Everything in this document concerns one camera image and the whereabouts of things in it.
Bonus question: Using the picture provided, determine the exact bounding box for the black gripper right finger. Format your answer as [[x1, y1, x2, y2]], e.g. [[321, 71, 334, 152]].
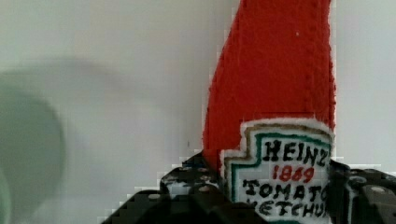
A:
[[327, 161, 396, 224]]

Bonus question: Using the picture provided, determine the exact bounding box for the red plush ketchup bottle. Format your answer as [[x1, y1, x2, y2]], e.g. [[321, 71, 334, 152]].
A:
[[203, 0, 335, 224]]

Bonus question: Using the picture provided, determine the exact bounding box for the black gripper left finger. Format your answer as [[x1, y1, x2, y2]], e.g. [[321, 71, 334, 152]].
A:
[[101, 154, 268, 224]]

